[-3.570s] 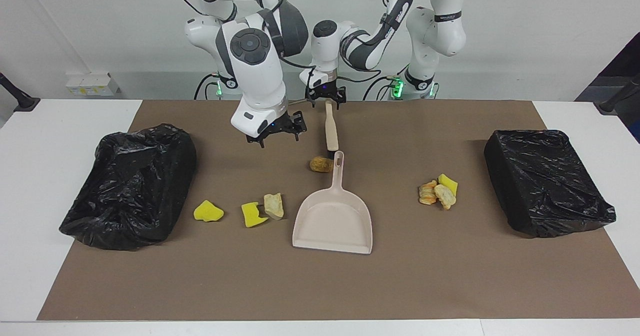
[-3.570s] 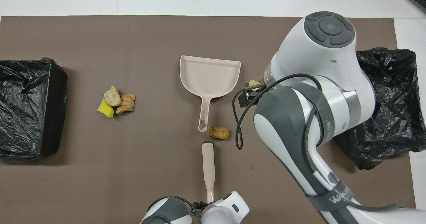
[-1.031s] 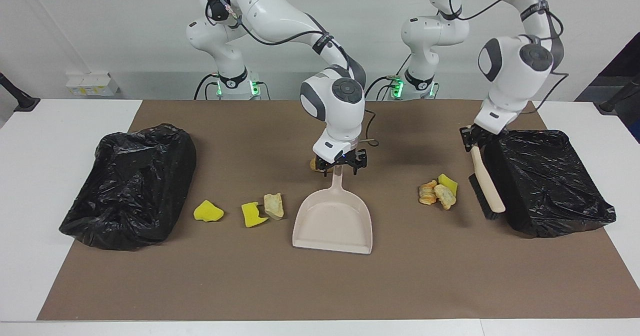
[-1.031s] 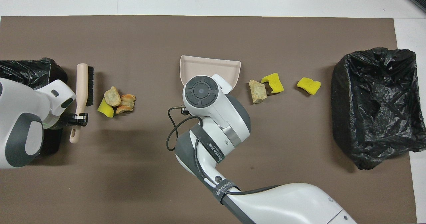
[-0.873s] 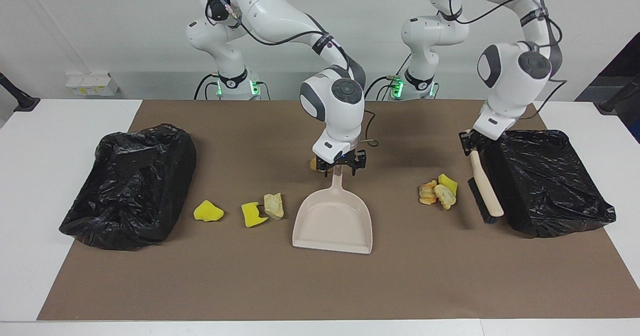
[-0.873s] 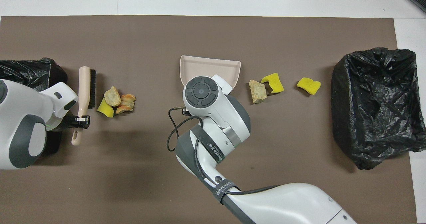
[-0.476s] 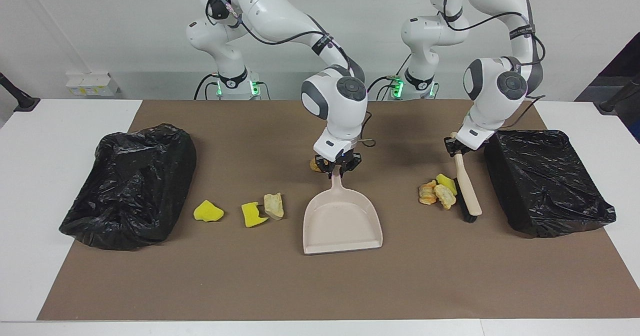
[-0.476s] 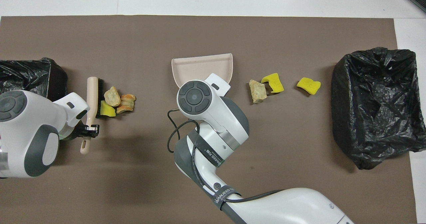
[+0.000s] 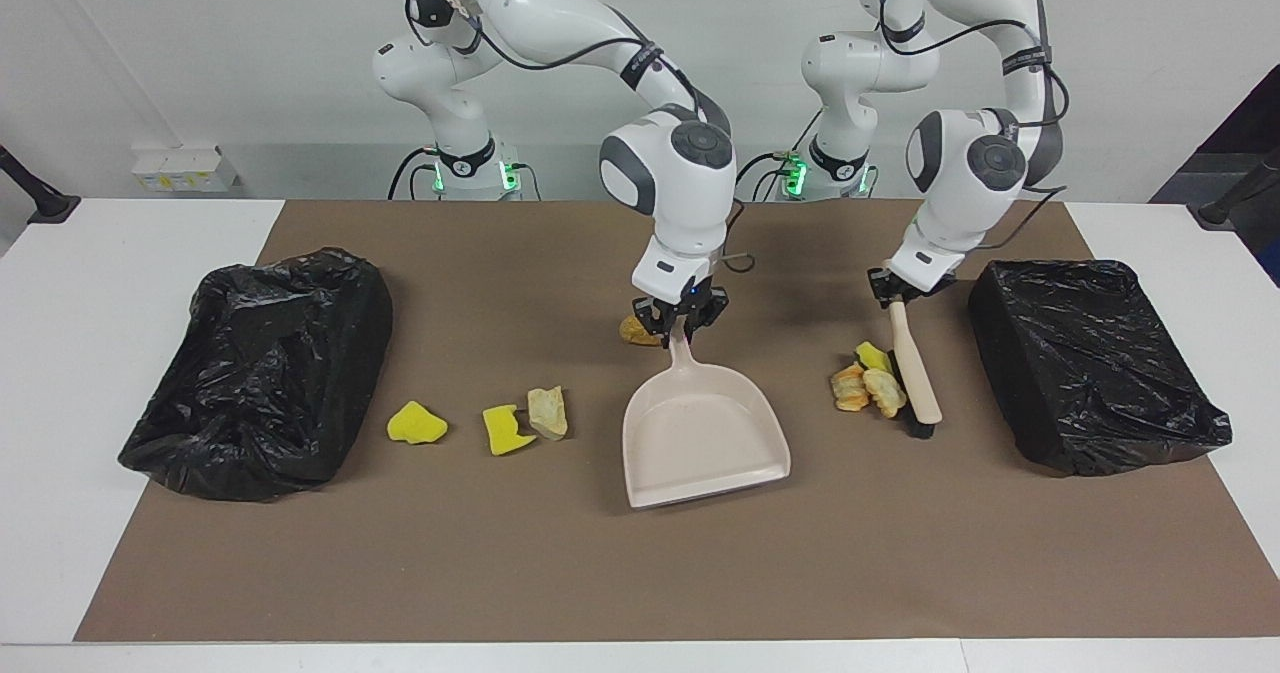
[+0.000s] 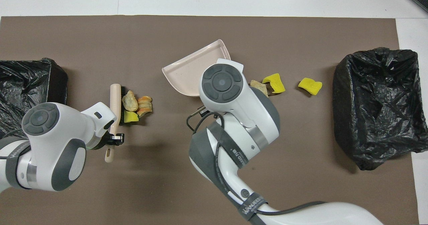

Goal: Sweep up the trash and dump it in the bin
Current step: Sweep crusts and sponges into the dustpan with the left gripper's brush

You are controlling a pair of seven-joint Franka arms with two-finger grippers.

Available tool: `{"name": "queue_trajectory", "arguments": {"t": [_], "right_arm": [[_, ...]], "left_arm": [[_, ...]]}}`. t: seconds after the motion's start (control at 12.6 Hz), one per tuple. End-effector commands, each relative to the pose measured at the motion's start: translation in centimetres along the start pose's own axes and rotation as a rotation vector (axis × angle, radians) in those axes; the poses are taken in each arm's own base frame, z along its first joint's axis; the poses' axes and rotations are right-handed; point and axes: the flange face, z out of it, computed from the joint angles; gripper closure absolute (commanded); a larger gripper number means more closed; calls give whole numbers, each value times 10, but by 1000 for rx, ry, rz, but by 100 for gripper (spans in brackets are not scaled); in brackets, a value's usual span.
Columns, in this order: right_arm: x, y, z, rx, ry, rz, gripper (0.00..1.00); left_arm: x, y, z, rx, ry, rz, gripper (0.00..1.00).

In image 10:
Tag pale lumpy toy bread piece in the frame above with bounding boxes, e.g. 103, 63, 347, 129
122, 91, 138, 112

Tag beige sponge chunk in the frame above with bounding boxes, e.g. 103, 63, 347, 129
136, 96, 153, 118

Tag rounded yellow sponge scrap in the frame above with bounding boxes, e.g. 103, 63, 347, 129
298, 78, 323, 96

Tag beige plastic dustpan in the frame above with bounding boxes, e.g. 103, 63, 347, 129
162, 39, 231, 97

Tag beige hand brush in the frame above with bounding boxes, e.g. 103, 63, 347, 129
105, 84, 125, 163

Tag brown table mat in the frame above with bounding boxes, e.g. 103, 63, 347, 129
0, 15, 420, 225

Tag beige toy bread chunk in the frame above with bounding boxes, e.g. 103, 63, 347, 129
250, 80, 269, 97

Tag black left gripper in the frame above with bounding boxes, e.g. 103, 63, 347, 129
95, 131, 125, 150

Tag black bag-lined bin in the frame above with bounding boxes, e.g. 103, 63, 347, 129
333, 47, 428, 171
0, 58, 68, 139

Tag notched yellow sponge scrap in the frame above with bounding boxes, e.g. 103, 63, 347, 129
262, 73, 286, 94

